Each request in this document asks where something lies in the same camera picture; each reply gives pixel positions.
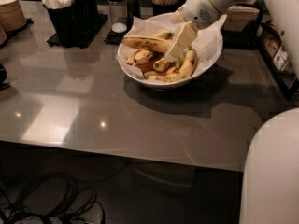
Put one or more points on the white bowl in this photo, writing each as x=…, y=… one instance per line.
x=208, y=46

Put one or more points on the black rubber mat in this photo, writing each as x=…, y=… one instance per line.
x=84, y=38

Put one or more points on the black cup with white cutlery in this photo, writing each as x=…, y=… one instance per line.
x=61, y=14

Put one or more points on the bottom front banana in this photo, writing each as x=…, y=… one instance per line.
x=163, y=77

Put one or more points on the small black shaker mat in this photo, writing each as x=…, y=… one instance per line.
x=114, y=38

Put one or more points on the black cup behind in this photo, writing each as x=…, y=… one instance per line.
x=85, y=13

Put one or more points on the back banana with stem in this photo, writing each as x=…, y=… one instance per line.
x=164, y=35

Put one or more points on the long yellow banana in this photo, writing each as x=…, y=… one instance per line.
x=146, y=42

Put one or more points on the glass salt shaker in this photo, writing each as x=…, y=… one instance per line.
x=117, y=16

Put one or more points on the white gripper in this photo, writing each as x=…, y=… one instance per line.
x=199, y=11

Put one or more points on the dark object left edge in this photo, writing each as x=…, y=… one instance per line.
x=3, y=78

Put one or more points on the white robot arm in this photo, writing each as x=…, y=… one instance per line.
x=270, y=186

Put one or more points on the left small spotted banana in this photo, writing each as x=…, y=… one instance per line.
x=141, y=56

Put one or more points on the right curved banana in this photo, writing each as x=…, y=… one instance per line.
x=189, y=63

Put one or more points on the middle short banana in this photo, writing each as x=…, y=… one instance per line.
x=161, y=65

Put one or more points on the dark pepper shaker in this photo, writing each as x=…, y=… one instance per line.
x=132, y=10

